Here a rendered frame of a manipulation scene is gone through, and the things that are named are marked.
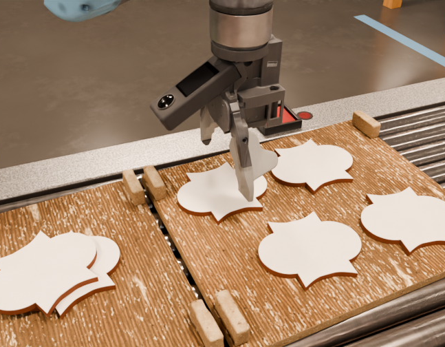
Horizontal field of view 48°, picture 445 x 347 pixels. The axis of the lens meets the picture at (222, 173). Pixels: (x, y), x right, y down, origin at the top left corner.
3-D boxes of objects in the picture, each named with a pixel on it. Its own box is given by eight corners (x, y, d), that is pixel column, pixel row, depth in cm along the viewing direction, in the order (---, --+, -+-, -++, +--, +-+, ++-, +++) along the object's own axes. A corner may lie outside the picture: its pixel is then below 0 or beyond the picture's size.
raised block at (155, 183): (143, 179, 78) (141, 164, 77) (154, 175, 79) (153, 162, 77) (155, 202, 74) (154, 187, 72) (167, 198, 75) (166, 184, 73)
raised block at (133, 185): (122, 184, 77) (120, 169, 76) (134, 180, 78) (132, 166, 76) (134, 207, 73) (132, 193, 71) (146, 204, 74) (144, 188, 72)
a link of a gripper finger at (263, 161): (290, 193, 67) (274, 124, 66) (250, 204, 65) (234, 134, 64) (279, 192, 70) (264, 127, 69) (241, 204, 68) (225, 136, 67)
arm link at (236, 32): (225, 20, 55) (197, -3, 61) (225, 58, 58) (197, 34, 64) (285, 10, 58) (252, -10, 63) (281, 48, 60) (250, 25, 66)
